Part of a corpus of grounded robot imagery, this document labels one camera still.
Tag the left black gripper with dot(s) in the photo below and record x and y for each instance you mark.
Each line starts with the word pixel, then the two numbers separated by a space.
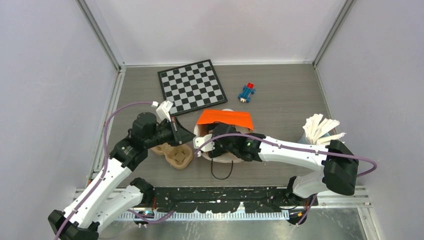
pixel 180 135

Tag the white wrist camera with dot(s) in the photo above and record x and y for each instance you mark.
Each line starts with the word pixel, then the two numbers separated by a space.
pixel 203 144
pixel 163 109

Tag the blue straw holder cup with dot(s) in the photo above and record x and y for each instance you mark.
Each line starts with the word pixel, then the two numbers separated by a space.
pixel 305 140

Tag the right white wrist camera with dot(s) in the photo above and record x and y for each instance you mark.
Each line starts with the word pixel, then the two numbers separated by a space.
pixel 203 144

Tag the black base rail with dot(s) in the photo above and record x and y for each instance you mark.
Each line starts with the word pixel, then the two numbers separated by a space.
pixel 219 200

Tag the black white chessboard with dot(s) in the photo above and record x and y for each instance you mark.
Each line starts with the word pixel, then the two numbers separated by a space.
pixel 191 87

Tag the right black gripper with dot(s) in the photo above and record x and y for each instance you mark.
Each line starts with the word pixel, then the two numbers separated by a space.
pixel 217 151

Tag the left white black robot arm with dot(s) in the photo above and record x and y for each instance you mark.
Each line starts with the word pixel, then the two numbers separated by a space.
pixel 91 212

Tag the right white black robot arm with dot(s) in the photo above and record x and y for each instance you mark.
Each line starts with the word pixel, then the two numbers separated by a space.
pixel 333 168

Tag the brown pulp cup carrier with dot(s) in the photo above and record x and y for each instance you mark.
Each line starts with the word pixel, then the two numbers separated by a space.
pixel 178 157

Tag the orange paper bag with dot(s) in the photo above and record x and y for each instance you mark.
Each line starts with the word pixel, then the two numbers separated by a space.
pixel 241 120

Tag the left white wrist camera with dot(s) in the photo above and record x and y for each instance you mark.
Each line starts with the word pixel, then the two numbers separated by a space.
pixel 163 109

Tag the white paper-wrapped straws bundle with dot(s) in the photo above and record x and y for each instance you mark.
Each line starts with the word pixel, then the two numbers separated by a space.
pixel 318 129

